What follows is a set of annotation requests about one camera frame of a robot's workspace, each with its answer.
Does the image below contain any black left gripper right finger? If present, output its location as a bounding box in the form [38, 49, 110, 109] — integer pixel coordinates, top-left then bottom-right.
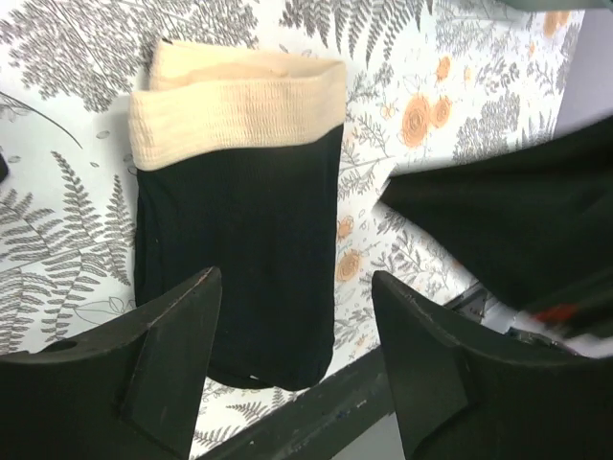
[372, 270, 612, 459]

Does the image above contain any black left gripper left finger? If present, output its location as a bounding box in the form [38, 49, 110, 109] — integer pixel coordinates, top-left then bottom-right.
[1, 267, 221, 459]

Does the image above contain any black underwear beige waistband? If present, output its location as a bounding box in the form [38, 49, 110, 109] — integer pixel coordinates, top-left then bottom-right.
[128, 40, 347, 391]

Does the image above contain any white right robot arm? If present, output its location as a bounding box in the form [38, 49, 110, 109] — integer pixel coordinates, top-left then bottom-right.
[381, 118, 612, 338]

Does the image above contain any floral fern table mat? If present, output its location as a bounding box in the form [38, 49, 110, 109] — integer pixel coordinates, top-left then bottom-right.
[1, 0, 583, 459]

